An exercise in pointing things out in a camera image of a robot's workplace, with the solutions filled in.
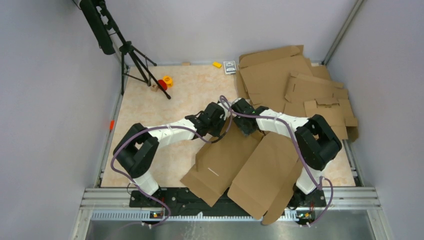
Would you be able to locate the purple cable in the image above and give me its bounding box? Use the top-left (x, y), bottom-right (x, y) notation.
top-left (110, 110), bottom-right (233, 229)
top-left (219, 95), bottom-right (334, 228)

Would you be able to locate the red round toy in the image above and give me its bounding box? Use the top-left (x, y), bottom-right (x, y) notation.
top-left (157, 79), bottom-right (168, 91)

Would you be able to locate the cardboard box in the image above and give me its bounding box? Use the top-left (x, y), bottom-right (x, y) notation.
top-left (180, 123), bottom-right (303, 225)

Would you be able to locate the orange clip on frame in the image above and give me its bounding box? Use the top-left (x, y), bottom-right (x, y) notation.
top-left (109, 120), bottom-right (115, 131)

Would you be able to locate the small wooden block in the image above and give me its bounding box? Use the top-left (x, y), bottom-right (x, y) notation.
top-left (150, 85), bottom-right (159, 92)

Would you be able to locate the yellow round toy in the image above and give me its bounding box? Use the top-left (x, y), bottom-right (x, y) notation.
top-left (162, 75), bottom-right (174, 88)

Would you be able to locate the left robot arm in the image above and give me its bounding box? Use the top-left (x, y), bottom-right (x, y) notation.
top-left (111, 102), bottom-right (230, 207)

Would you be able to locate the black camera tripod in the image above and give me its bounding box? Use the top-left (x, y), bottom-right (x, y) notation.
top-left (77, 0), bottom-right (172, 100)

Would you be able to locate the stack of cardboard blanks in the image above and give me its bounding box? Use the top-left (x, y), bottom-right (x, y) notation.
top-left (236, 45), bottom-right (359, 141)

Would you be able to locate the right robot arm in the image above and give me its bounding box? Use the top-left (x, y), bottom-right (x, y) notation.
top-left (230, 98), bottom-right (342, 206)

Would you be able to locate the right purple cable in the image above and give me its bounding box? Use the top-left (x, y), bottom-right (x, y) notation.
top-left (219, 95), bottom-right (334, 228)

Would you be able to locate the yellow block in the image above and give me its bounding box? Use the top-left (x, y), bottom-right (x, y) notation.
top-left (212, 61), bottom-right (222, 69)

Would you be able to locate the small printed card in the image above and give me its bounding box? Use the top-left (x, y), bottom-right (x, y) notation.
top-left (223, 60), bottom-right (237, 75)

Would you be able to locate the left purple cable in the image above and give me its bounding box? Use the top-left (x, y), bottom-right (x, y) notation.
top-left (110, 110), bottom-right (233, 229)

